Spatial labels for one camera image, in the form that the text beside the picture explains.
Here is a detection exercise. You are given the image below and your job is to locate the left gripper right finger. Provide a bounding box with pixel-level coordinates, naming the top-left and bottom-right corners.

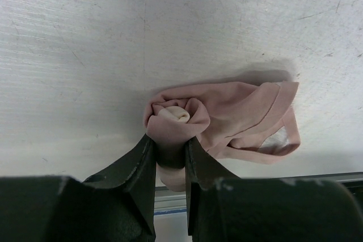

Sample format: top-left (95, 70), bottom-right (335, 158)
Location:
top-left (184, 138), bottom-right (362, 241)

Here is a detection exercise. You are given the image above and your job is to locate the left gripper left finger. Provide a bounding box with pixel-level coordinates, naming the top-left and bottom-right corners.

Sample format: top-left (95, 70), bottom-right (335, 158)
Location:
top-left (1, 136), bottom-right (156, 241)

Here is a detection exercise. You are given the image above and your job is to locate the pink underwear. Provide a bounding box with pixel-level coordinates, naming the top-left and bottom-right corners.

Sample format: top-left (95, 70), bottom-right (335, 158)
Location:
top-left (143, 82), bottom-right (301, 192)

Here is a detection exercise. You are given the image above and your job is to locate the aluminium frame rail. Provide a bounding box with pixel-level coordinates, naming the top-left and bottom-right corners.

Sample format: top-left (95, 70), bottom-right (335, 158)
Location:
top-left (154, 172), bottom-right (362, 215)

